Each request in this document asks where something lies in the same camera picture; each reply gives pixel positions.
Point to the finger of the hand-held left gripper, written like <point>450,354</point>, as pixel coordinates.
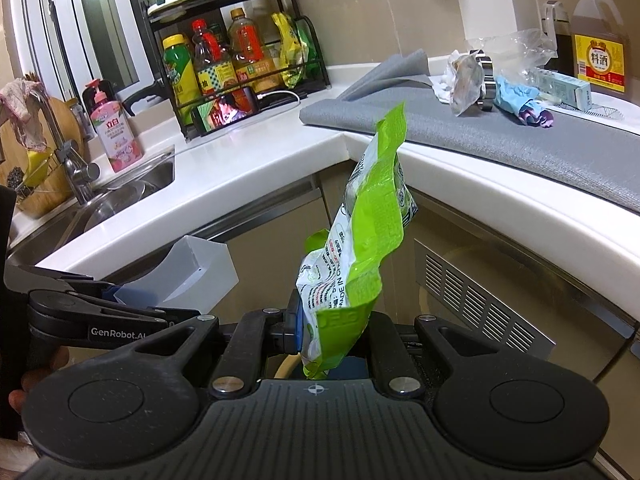
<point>100,312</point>
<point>55,276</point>

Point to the wide grey vent grille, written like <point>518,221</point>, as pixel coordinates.
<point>480,300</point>

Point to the stainless steel sink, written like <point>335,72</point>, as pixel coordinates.
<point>125,195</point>

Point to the pink pump soap bottle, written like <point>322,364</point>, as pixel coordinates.
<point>115,130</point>

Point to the smartphone with lit screen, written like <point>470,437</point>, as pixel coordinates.
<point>225,110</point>

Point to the window with white frame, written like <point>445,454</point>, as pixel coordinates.
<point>105,35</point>

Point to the wooden cutting board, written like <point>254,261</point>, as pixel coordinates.
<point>67,125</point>

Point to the steel kitchen faucet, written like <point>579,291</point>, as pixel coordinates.
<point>70,155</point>

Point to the teal patterned carton box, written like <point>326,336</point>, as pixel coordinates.
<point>565,87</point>

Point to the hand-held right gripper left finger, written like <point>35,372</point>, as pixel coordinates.
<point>298,327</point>

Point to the green seasoning bag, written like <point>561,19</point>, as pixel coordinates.
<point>310,50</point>

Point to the large cooking wine jug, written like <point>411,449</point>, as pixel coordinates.
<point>600,55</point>

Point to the person's left hand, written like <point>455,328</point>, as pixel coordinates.
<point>55,360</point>

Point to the large clear plastic bag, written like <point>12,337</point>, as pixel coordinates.
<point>530,42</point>

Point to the white plastic box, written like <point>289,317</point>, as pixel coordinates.
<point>200,270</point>

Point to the pale rag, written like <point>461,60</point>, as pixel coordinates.
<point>20,105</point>

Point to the grey cloth mat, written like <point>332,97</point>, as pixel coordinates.
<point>500,140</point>

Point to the red cap sauce bottle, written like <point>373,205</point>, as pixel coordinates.
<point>212,67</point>

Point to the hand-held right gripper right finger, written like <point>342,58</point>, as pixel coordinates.
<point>380,347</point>

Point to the dark sauce bottle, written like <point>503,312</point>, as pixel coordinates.
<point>220,37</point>

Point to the yellow seasoning bag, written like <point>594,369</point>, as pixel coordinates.
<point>287,50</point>

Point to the green snack bag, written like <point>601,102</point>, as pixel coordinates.
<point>370,230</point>

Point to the yellow cloth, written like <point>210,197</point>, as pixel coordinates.
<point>36,165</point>

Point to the purple crumpled wrapper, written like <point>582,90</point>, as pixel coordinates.
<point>537,116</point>

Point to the blue cloth item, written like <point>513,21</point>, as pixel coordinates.
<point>515,92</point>

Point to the green label yellow cap bottle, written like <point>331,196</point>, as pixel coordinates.
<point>181,72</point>

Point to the white paper tissue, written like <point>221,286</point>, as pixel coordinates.
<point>442,89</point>

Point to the crumpled silver foil bag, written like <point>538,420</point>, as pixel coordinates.
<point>465,85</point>

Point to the orange label oil bottle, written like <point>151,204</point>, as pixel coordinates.
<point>250,52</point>

